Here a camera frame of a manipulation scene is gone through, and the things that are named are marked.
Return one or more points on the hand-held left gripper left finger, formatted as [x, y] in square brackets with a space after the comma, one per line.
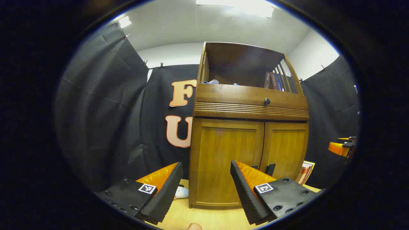
[166, 198]

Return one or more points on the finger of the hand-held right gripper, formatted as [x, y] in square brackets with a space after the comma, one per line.
[338, 149]
[348, 139]

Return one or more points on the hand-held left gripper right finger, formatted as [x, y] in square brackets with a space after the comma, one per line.
[246, 198]

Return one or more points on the wooden cabinet door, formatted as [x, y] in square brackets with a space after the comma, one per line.
[220, 153]
[287, 147]

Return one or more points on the wooden double-door shoe cabinet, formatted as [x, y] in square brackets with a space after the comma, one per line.
[223, 57]

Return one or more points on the wooden cabinet drawer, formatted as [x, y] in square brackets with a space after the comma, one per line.
[230, 95]

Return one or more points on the white plush toy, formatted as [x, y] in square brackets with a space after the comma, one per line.
[182, 192]

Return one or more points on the tan book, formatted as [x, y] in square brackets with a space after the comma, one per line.
[303, 172]

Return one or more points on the black round drawer knob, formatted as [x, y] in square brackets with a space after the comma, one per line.
[267, 101]

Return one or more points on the blue book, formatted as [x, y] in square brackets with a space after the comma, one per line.
[279, 83]

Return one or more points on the reddish brown book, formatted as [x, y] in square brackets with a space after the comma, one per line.
[273, 81]

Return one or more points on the dark brown book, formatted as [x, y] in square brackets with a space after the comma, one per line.
[267, 80]

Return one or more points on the black backdrop cloth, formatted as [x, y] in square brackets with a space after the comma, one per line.
[105, 111]

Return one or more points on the blue and white cloth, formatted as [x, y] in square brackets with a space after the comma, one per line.
[211, 82]

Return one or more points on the large ceiling light panel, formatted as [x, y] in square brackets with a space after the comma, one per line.
[236, 6]

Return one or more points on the small ceiling light panel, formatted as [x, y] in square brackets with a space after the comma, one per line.
[124, 21]

